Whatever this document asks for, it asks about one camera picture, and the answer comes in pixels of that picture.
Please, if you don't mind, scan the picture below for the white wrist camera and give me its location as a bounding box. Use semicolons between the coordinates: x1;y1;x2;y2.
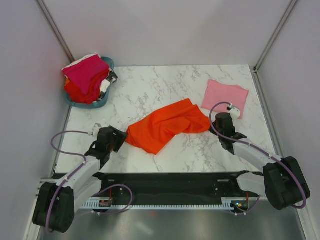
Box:
87;123;102;139
226;103;241;121

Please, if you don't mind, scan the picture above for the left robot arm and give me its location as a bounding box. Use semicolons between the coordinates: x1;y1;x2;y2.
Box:
32;124;128;233

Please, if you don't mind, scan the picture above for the magenta t shirt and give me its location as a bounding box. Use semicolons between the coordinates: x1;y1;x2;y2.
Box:
62;54;110;95

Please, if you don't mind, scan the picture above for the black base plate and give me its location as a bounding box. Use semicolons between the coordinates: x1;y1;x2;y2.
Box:
96;172;258;205

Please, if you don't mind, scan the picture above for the black white patterned t shirt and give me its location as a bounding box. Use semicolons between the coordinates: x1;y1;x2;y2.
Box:
97;70;118;101

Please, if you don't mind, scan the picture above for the orange t shirt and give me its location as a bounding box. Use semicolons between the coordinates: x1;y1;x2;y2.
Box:
126;98;210;155

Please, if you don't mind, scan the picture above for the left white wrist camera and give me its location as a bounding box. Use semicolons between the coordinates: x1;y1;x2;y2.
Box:
87;123;102;139

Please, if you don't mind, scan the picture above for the aluminium frame rail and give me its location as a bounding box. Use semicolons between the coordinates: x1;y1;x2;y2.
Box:
35;178;56;199

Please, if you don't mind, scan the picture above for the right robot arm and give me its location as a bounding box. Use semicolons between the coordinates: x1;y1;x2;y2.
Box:
210;112;311;210

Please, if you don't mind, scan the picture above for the pink folded t shirt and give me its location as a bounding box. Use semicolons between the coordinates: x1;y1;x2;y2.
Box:
201;79;250;119

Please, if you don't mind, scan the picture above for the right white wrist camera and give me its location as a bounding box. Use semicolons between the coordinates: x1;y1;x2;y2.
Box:
226;103;241;121

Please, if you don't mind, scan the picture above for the teal laundry basket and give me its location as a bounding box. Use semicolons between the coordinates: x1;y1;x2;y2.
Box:
62;54;118;109

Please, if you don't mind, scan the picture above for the white slotted cable duct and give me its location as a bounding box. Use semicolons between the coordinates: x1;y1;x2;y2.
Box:
80;197;248;211

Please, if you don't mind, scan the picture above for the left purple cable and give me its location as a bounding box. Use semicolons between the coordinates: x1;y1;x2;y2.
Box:
44;130;98;233

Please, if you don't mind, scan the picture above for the red t shirt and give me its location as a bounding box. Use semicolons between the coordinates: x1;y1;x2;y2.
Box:
63;74;104;105

